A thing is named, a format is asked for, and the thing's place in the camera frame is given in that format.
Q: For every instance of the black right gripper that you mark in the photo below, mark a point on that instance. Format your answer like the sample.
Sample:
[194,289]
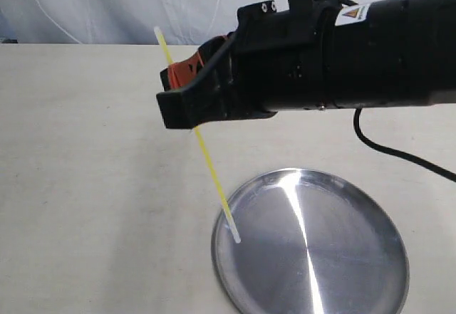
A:
[274,61]

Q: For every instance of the yellow plastic straw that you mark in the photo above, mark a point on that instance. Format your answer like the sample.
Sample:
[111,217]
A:
[225,207]

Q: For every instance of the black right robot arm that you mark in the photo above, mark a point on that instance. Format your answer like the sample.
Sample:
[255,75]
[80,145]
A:
[390,53]

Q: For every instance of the round silver metal plate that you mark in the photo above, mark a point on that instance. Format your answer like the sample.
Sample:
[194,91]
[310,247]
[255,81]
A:
[311,242]

